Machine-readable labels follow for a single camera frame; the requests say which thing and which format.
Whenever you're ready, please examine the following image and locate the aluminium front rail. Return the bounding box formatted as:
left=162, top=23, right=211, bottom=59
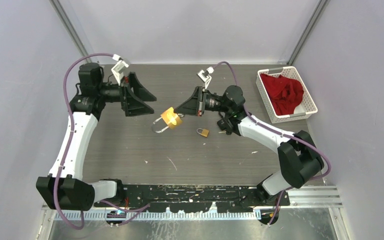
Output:
left=42, top=187, right=344, bottom=222

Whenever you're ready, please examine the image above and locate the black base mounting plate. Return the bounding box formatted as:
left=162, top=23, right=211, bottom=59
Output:
left=107, top=184, right=290, bottom=213

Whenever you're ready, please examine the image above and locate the white perforated plastic basket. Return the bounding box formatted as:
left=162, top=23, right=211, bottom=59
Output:
left=256, top=66, right=319, bottom=124

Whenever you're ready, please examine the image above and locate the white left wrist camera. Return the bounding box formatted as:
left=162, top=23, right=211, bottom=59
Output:
left=111, top=54, right=130, bottom=86

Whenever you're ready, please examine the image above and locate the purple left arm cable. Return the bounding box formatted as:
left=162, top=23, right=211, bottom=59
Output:
left=52, top=52, right=151, bottom=230

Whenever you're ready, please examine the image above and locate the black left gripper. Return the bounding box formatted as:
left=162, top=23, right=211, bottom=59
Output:
left=97, top=72, right=157, bottom=117

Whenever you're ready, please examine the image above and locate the large brass padlock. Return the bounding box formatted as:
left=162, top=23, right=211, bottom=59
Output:
left=151, top=106, right=183, bottom=134

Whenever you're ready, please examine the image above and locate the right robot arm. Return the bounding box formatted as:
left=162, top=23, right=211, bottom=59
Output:
left=174, top=85, right=325, bottom=206

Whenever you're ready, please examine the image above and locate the red cloth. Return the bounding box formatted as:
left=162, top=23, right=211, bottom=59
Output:
left=259, top=73, right=304, bottom=116

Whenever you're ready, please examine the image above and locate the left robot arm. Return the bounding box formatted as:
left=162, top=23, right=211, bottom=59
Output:
left=36, top=62, right=157, bottom=211

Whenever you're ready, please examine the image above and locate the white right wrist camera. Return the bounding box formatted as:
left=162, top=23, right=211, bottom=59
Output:
left=197, top=66, right=214, bottom=90

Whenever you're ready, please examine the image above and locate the small brass padlock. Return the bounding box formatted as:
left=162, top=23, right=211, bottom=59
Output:
left=196, top=128, right=210, bottom=138

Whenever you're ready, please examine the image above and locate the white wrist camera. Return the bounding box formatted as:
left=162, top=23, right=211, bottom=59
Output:
left=111, top=54, right=130, bottom=86
left=197, top=66, right=214, bottom=90

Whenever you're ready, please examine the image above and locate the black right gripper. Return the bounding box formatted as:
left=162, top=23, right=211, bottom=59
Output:
left=173, top=86, right=232, bottom=117

